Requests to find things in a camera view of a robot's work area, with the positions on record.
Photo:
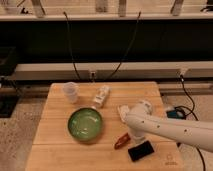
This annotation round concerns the black rectangular eraser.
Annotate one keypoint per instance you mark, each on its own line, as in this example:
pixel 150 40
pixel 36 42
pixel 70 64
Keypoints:
pixel 140 151

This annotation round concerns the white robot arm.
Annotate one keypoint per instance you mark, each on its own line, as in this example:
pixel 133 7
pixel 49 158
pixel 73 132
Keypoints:
pixel 194 133

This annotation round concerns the clear plastic cup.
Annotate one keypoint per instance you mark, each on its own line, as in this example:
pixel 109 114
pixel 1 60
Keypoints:
pixel 70 89

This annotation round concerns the green bowl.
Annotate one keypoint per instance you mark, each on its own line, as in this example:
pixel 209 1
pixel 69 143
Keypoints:
pixel 85 124

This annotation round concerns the blue connector box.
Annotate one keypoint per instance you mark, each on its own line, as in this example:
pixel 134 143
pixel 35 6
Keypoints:
pixel 175 114

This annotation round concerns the wall power outlet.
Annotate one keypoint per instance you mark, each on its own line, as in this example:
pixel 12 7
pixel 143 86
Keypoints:
pixel 92 74

